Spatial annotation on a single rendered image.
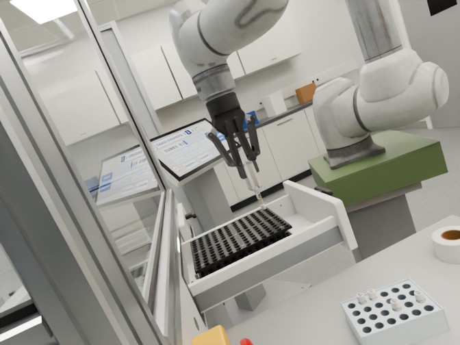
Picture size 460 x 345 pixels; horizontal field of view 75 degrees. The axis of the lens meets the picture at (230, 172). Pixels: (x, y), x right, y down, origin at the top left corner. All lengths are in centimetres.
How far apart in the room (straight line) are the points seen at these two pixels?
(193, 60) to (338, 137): 59
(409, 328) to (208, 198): 130
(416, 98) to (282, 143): 305
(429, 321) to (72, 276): 48
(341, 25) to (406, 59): 449
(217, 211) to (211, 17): 127
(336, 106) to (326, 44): 420
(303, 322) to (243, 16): 56
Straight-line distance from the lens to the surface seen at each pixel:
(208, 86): 69
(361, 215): 113
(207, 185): 170
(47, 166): 24
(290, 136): 396
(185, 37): 69
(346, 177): 99
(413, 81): 96
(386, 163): 102
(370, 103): 100
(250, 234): 70
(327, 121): 107
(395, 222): 118
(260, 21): 58
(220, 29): 61
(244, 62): 424
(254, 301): 198
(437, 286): 66
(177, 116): 433
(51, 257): 23
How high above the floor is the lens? 117
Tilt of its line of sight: 10 degrees down
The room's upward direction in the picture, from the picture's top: 22 degrees counter-clockwise
